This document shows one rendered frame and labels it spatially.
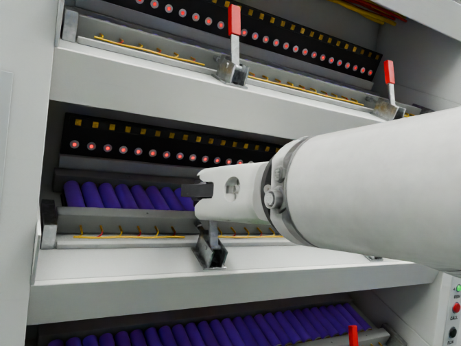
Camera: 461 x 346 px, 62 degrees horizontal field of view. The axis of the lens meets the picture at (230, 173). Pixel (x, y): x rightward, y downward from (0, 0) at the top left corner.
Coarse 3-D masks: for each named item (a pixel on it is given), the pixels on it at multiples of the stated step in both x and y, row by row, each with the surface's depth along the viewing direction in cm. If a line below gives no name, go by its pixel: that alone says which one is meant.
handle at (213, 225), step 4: (212, 220) 43; (212, 224) 43; (216, 224) 43; (212, 228) 43; (216, 228) 43; (212, 232) 43; (216, 232) 43; (212, 236) 43; (216, 236) 43; (208, 240) 44; (212, 240) 43; (216, 240) 43; (212, 244) 43; (216, 244) 43
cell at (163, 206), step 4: (148, 188) 52; (152, 188) 52; (156, 188) 52; (148, 192) 51; (152, 192) 51; (156, 192) 51; (148, 196) 51; (152, 196) 50; (156, 196) 50; (160, 196) 50; (152, 200) 50; (156, 200) 49; (160, 200) 49; (164, 200) 49; (152, 204) 49; (156, 204) 48; (160, 204) 48; (164, 204) 48; (156, 208) 48; (160, 208) 48; (164, 208) 47; (168, 208) 48
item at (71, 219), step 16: (64, 208) 40; (80, 208) 41; (96, 208) 42; (112, 208) 43; (64, 224) 40; (80, 224) 40; (96, 224) 41; (112, 224) 42; (128, 224) 43; (144, 224) 44; (160, 224) 45; (176, 224) 46; (192, 224) 47; (208, 224) 48; (224, 224) 49; (240, 224) 50; (256, 224) 51
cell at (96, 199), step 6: (84, 186) 47; (90, 186) 47; (96, 186) 48; (84, 192) 46; (90, 192) 46; (96, 192) 46; (84, 198) 46; (90, 198) 45; (96, 198) 45; (90, 204) 44; (96, 204) 44; (102, 204) 44
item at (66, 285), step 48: (48, 192) 47; (48, 240) 37; (96, 240) 41; (48, 288) 33; (96, 288) 35; (144, 288) 38; (192, 288) 41; (240, 288) 44; (288, 288) 48; (336, 288) 53
